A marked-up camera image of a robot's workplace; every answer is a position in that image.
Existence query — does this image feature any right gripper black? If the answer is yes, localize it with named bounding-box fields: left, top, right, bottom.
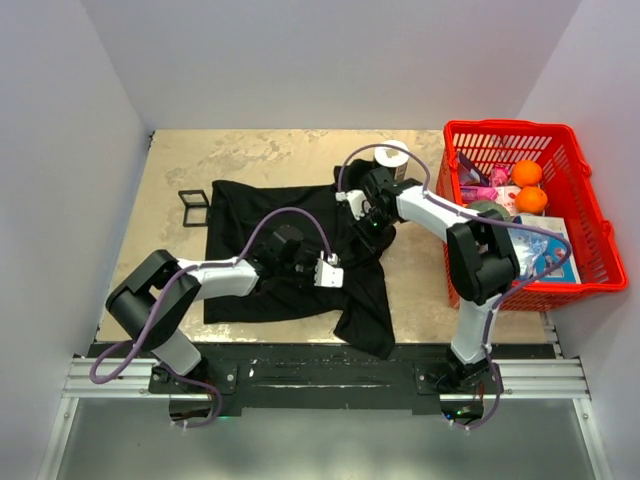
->
left=348, top=208, right=399, bottom=259

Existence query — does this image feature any black garment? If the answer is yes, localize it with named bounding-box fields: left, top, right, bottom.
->
left=204, top=180, right=396, bottom=359

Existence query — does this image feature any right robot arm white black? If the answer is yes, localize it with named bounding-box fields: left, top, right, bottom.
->
left=336, top=168, right=520, bottom=393

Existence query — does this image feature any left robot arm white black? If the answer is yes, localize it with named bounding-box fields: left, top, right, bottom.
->
left=106, top=225, right=339, bottom=392

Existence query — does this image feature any toilet paper roll dark wrapper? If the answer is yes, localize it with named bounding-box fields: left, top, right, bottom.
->
left=373, top=140, right=409, bottom=182

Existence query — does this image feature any purple box in basket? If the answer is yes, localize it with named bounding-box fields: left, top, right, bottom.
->
left=456, top=152, right=490, bottom=187

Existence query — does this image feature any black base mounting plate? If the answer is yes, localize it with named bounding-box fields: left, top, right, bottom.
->
left=147, top=341, right=504, bottom=417

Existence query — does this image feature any green melon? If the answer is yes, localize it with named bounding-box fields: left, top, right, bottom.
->
left=467, top=200, right=512, bottom=222

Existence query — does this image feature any pink snack packet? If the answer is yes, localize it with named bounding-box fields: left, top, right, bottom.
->
left=460, top=166, right=521, bottom=210

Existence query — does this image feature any lower orange fruit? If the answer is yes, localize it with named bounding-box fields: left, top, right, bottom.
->
left=515, top=186, right=548, bottom=215

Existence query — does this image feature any orange fruit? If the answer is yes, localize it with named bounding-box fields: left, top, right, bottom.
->
left=515, top=186, right=548, bottom=215
left=511, top=159, right=543, bottom=188

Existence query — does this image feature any white blue booklet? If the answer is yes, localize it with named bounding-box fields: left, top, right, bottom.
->
left=513, top=214, right=581, bottom=284

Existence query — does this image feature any upper orange fruit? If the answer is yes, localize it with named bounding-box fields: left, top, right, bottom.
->
left=511, top=159, right=543, bottom=188

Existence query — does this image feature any red plastic basket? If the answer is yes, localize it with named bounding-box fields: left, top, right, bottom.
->
left=435, top=119, right=628, bottom=312

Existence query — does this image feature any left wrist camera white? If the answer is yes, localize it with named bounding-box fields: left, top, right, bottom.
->
left=314, top=251, right=344, bottom=288

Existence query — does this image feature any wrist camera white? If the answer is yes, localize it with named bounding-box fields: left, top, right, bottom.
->
left=335, top=189, right=371, bottom=220
left=314, top=251, right=344, bottom=288

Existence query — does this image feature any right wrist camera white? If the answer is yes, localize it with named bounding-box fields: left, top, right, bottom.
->
left=335, top=189, right=371, bottom=220

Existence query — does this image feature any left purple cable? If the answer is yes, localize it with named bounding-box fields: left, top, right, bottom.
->
left=88, top=207, right=337, bottom=384

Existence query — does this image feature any purple cable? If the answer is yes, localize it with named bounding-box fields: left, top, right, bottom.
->
left=336, top=143, right=573, bottom=431
left=88, top=207, right=337, bottom=384

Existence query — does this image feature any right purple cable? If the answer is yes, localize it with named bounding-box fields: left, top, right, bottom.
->
left=336, top=143, right=573, bottom=431

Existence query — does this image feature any black wire frame stand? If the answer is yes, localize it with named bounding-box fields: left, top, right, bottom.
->
left=177, top=189, right=210, bottom=228

